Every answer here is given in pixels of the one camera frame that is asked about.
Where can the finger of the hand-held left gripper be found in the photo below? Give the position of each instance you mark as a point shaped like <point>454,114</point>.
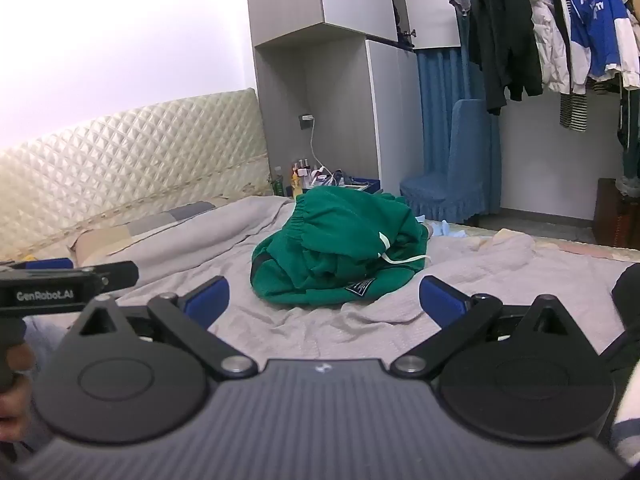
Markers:
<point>120,275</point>
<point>50,263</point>

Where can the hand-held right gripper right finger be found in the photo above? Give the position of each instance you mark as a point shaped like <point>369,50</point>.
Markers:
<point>442,302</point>

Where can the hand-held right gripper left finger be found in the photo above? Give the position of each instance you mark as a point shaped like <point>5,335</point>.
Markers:
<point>211,302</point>

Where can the green pants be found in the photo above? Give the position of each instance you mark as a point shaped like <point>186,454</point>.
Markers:
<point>340,230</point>

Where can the person's right forearm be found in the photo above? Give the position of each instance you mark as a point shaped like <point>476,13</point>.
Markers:
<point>627,435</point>

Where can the person's left hand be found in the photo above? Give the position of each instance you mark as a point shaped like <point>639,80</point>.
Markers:
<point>17,410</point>

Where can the grey pillow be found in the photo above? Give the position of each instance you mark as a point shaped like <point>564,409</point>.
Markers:
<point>150,222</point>

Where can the light blue cloth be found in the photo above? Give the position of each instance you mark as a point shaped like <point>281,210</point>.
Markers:
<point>445,230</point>

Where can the grey blanket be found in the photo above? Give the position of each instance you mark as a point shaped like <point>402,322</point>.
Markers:
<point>310,325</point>

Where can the cream quilted headboard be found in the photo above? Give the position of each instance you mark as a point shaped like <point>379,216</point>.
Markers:
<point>125,160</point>

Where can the yellow bottle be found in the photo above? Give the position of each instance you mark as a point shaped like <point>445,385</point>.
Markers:
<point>296,187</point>

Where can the blue covered chair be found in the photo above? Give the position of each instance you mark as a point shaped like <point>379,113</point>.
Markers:
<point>465,160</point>

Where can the person's leg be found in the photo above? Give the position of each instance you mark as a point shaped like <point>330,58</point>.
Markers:
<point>629,290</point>

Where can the brown wooden cabinet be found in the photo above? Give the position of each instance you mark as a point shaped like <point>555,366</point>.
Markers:
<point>612,215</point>

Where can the blue curtain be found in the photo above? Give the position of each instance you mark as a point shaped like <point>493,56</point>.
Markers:
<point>440,80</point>

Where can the striped hanging shirt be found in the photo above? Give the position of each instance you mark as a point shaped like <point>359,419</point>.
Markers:
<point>574,112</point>

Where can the grey wardrobe cabinet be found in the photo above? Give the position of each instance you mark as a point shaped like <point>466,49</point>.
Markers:
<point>340,85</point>

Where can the dark green hanging garment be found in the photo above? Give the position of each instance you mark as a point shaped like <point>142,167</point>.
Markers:
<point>631,130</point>

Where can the white puffer jacket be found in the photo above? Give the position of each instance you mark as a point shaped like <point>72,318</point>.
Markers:
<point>547,50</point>

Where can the black hanging jacket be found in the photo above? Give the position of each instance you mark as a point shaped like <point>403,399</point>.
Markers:
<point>505,35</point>

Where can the blue and white jersey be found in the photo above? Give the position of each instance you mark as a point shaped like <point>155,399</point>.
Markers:
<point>595,25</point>

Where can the white wall charger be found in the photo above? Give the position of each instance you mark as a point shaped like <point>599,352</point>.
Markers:
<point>307,118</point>

